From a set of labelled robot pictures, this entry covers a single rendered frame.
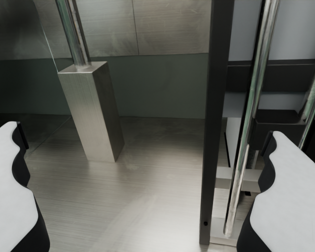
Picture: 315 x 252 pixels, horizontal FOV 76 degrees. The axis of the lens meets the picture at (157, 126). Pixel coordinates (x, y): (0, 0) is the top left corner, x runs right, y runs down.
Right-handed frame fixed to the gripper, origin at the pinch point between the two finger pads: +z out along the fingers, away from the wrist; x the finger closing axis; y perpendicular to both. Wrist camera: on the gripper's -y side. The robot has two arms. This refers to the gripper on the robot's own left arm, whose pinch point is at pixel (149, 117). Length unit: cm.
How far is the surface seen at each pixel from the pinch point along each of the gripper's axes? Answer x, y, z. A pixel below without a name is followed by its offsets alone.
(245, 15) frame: 9.3, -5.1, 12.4
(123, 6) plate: -9, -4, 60
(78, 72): -16.1, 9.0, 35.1
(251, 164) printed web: 22.4, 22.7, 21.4
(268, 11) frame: 10.1, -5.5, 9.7
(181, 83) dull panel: 11, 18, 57
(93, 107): -13.5, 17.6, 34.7
